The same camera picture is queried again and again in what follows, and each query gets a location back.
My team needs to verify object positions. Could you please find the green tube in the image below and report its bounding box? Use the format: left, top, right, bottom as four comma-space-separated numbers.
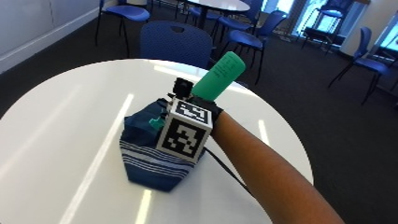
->
190, 50, 247, 102

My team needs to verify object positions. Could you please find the white marker cube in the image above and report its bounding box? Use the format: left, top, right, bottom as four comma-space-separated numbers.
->
155, 98, 214, 162

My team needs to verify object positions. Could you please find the blue chair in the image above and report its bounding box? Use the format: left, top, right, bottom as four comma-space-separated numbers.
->
138, 20, 214, 70
327, 26, 392, 105
183, 0, 216, 26
208, 0, 264, 41
218, 9, 288, 86
94, 0, 151, 59

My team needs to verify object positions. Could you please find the blue striped fabric pouch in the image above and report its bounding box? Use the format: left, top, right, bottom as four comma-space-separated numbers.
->
118, 98, 207, 193

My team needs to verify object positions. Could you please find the black cable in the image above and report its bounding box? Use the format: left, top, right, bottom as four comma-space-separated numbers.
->
202, 147, 254, 197

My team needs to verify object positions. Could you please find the round white table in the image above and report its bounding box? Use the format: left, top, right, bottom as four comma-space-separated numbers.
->
181, 0, 251, 31

